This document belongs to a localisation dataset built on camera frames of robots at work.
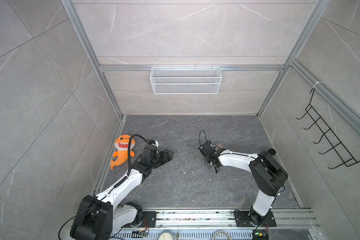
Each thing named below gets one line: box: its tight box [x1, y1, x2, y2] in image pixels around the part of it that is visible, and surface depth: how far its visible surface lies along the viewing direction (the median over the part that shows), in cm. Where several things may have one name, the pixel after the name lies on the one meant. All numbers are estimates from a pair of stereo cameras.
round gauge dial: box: [157, 230, 175, 240], surface depth 67 cm
